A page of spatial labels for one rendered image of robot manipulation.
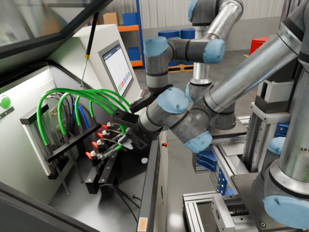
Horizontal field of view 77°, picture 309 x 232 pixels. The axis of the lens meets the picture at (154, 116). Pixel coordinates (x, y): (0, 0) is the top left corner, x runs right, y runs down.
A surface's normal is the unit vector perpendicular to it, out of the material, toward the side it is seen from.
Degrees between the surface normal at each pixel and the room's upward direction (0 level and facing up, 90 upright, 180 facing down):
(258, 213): 0
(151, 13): 90
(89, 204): 0
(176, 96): 45
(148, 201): 0
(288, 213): 98
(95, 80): 90
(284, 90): 90
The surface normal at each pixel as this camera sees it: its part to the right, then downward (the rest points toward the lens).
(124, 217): -0.07, -0.86
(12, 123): 0.99, -0.02
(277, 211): -0.42, 0.58
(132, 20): 0.14, 0.48
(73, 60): -0.09, 0.50
